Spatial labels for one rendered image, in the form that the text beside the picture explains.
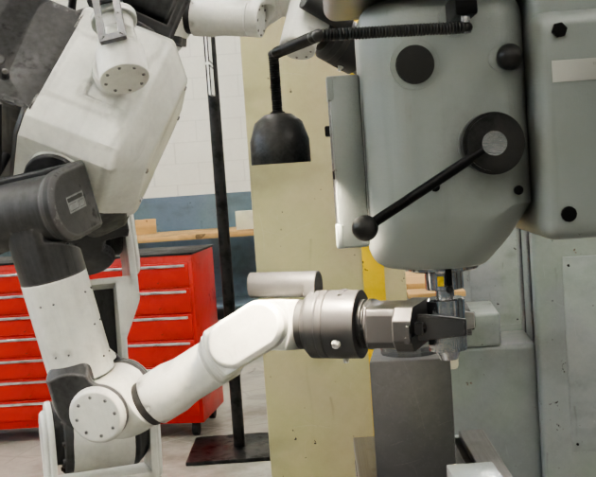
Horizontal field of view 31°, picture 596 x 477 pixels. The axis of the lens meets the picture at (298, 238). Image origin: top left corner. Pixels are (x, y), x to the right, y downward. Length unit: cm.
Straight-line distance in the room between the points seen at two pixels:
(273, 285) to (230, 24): 69
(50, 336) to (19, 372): 477
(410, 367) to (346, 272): 147
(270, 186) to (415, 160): 183
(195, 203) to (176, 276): 455
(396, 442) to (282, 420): 151
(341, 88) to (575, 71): 28
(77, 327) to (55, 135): 26
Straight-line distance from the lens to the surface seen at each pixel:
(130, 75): 148
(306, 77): 308
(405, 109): 126
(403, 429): 166
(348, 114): 133
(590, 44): 128
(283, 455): 318
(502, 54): 125
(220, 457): 551
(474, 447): 186
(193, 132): 1041
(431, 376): 164
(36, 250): 146
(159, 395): 148
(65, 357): 149
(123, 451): 191
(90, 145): 152
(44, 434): 191
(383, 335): 135
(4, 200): 148
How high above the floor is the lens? 145
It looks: 4 degrees down
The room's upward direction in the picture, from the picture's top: 4 degrees counter-clockwise
